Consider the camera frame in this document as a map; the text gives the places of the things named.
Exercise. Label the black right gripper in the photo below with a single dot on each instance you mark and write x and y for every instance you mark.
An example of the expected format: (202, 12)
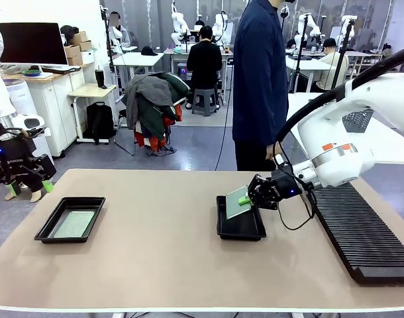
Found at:
(284, 187)

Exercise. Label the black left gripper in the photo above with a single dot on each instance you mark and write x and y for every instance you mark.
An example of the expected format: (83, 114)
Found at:
(11, 149)

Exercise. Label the green perforated circuit board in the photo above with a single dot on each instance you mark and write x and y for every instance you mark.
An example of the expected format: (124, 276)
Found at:
(74, 225)
(235, 207)

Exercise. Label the black plastic ESD tray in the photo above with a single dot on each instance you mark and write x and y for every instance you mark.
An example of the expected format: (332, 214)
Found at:
(46, 228)
(245, 228)

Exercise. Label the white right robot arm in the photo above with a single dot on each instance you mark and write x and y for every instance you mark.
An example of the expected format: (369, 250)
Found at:
(337, 155)

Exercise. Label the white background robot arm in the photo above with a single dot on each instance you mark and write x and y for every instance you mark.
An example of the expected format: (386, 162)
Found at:
(301, 30)
(219, 26)
(177, 20)

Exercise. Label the navy-sleeved forearm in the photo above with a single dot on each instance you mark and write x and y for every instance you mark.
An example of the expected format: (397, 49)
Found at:
(276, 122)

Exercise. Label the navy-coated person's hand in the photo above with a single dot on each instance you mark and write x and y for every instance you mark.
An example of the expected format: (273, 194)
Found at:
(274, 153)

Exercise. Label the white cabinet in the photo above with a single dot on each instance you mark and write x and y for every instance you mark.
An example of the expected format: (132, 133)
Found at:
(63, 109)

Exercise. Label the black backpack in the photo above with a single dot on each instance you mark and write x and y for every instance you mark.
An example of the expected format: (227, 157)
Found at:
(101, 121)

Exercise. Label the green bowl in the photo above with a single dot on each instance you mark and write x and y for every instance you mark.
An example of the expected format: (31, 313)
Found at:
(31, 73)

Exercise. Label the small rolling desk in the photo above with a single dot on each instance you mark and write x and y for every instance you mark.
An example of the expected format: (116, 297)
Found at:
(89, 91)

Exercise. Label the grey plastic stool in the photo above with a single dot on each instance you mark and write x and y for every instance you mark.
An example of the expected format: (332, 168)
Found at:
(205, 96)

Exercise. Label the person in navy coat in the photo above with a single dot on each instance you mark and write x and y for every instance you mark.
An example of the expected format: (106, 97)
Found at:
(258, 83)

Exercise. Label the black keyboard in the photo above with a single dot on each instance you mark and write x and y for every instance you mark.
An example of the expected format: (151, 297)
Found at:
(61, 70)

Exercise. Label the black slotted board rack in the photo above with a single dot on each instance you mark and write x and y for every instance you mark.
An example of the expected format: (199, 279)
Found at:
(364, 238)

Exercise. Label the black tumbler cup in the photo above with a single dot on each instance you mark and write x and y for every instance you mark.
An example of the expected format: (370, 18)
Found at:
(99, 79)

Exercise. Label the brown cardboard box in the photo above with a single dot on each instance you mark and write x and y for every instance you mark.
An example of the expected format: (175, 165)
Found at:
(72, 51)
(75, 60)
(80, 37)
(85, 46)

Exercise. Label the grey plastic mesh basket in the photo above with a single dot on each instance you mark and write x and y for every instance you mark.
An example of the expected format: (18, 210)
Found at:
(357, 121)

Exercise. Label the pile of jackets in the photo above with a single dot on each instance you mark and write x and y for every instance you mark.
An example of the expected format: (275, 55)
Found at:
(149, 106)

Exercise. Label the white carton box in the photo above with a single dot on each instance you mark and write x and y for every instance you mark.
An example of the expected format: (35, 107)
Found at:
(88, 58)

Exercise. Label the black computer monitor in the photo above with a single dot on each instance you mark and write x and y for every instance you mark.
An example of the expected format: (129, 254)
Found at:
(33, 43)

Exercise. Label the long white work table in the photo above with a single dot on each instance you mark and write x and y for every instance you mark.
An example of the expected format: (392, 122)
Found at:
(304, 63)

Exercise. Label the seated person in black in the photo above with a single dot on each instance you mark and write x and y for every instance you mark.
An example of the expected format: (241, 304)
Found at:
(203, 59)

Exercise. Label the person in cream jacket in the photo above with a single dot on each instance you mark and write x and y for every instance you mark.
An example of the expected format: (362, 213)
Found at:
(328, 66)

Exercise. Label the grey robot workstation desk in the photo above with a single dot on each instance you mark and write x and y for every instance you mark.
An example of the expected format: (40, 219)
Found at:
(179, 58)

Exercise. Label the black bag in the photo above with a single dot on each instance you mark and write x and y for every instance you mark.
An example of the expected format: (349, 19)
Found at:
(69, 30)

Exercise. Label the white workshop desk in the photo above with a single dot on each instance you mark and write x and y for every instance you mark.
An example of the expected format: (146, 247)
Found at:
(139, 59)

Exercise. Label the person in white jacket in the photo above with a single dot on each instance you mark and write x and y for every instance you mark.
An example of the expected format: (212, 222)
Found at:
(121, 33)

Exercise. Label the black baseball cap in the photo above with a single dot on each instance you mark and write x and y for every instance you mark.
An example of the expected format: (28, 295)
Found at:
(149, 51)

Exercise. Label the white storage shelf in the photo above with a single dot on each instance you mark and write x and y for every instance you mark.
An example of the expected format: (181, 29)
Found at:
(371, 61)

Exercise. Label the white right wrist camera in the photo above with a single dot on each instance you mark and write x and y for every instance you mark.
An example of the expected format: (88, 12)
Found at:
(279, 159)

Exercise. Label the metal frame chair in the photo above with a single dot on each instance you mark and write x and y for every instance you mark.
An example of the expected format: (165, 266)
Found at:
(122, 116)

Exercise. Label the black camera tripod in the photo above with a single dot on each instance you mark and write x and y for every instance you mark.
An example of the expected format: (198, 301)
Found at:
(342, 56)
(301, 49)

